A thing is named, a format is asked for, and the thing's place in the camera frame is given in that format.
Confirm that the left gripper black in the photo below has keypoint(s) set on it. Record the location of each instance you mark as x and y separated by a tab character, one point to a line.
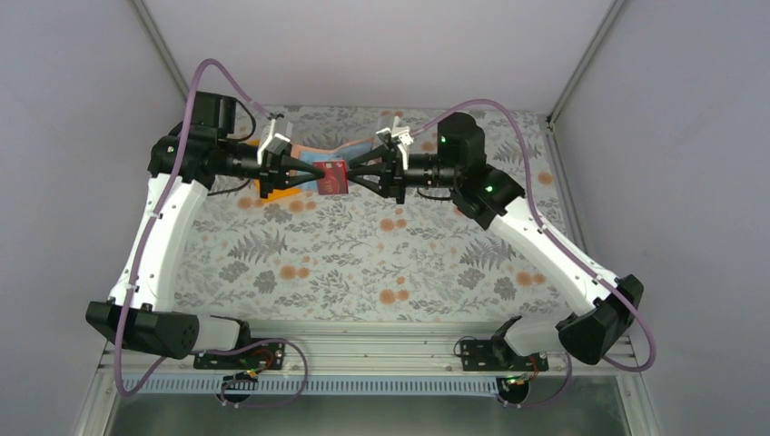
271	172

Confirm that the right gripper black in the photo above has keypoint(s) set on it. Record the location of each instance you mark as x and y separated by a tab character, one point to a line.
394	177

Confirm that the tan leather card holder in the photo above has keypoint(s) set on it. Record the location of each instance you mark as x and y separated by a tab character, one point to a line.
344	152

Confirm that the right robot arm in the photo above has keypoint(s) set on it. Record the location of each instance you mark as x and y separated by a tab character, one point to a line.
601	305

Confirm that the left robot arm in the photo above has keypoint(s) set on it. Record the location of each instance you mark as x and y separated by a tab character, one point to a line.
139	313

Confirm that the yellow plastic bin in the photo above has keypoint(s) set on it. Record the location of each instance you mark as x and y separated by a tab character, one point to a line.
275	194

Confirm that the floral table cloth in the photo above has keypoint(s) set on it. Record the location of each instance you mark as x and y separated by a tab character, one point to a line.
352	257

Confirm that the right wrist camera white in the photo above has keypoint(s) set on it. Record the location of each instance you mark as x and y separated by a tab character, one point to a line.
396	135

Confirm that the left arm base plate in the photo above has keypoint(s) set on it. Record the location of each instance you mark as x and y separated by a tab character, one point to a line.
268	356

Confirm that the aluminium rail frame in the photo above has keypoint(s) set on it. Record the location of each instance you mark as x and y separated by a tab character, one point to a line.
350	357

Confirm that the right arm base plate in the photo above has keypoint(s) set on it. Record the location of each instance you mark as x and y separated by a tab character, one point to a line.
485	356

